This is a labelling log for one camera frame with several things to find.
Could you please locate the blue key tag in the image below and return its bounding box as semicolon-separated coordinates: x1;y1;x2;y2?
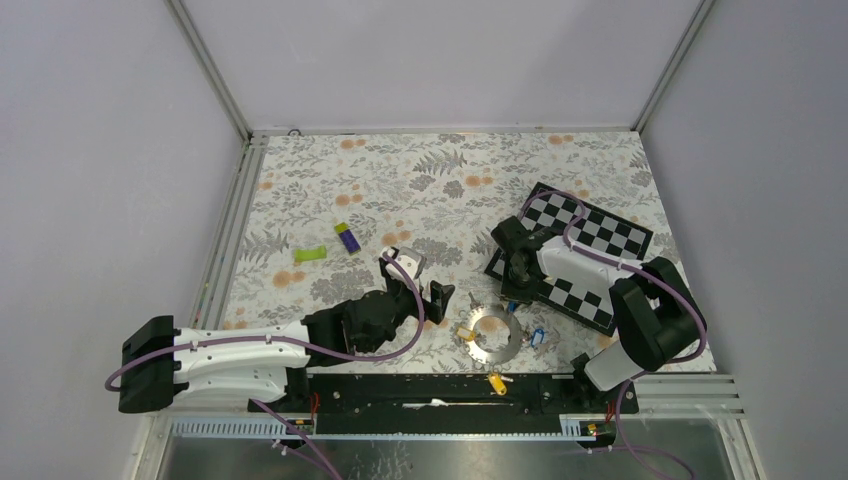
529;328;546;350

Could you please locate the yellow key tag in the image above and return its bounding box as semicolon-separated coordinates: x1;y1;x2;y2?
487;372;508;396

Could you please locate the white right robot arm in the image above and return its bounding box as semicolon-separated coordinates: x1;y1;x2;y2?
491;216;707;412

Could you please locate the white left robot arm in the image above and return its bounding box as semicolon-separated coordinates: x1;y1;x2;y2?
105;247;456;414

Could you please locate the black white chessboard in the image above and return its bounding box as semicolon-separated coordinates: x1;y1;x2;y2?
521;182;654;337

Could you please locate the green marker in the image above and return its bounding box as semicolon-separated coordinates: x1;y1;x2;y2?
294;245;327;263

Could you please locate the purple yellow marker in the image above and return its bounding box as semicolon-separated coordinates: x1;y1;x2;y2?
334;223;361;254

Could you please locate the black front rail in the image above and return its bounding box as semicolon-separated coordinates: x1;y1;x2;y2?
264;370;619;414

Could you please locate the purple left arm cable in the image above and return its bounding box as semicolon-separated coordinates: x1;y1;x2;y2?
106;249;428;480

